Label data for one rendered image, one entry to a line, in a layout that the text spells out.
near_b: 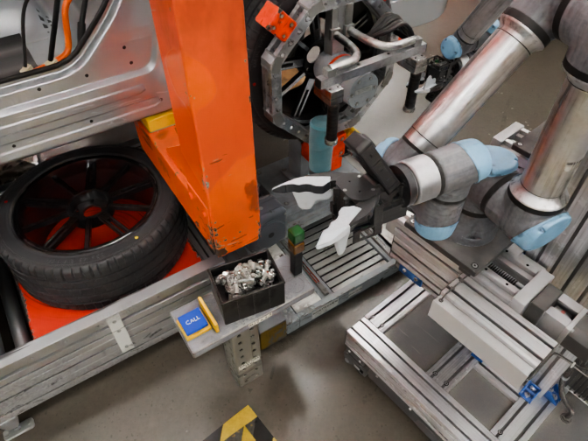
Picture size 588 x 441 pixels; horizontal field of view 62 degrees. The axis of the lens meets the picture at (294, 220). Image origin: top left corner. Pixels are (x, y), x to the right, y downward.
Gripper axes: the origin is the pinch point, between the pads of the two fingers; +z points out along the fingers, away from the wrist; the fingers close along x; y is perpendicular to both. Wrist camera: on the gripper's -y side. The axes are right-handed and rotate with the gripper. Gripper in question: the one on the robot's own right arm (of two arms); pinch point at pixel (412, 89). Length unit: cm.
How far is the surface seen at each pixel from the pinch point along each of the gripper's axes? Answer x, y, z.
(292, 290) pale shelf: 21, -38, 67
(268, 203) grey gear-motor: -20, -42, 48
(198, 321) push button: 15, -35, 97
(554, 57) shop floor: -56, -83, -219
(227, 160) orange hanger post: 2, 7, 74
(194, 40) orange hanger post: 2, 42, 78
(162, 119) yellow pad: -51, -11, 72
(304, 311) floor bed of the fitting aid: 11, -75, 54
